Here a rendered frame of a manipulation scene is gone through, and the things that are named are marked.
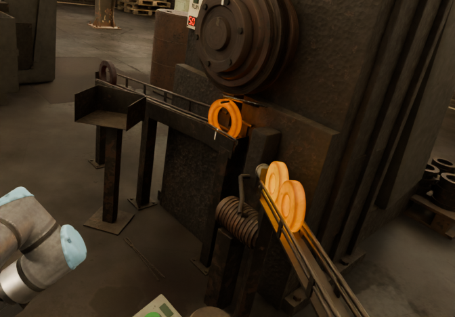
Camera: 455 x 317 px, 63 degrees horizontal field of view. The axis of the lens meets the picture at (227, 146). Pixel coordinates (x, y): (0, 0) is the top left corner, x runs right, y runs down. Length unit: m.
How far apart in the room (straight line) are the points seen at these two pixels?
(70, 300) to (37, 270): 0.88
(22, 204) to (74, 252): 0.15
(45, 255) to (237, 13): 0.97
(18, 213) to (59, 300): 0.97
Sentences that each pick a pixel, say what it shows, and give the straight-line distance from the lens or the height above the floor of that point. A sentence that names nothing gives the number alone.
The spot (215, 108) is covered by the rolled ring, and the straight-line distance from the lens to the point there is 1.63.
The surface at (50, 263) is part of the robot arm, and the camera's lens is 0.90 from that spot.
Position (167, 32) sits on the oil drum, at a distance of 4.37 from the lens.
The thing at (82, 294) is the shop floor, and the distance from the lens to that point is 1.79.
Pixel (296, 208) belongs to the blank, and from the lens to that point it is 1.07.
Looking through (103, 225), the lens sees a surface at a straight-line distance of 2.13.
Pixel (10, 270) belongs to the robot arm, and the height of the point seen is 0.67.
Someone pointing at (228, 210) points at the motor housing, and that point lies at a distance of 1.43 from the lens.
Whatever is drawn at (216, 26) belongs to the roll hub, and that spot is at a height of 1.14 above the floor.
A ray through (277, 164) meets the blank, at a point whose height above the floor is 0.78.
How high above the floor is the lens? 1.30
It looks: 24 degrees down
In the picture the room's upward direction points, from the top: 11 degrees clockwise
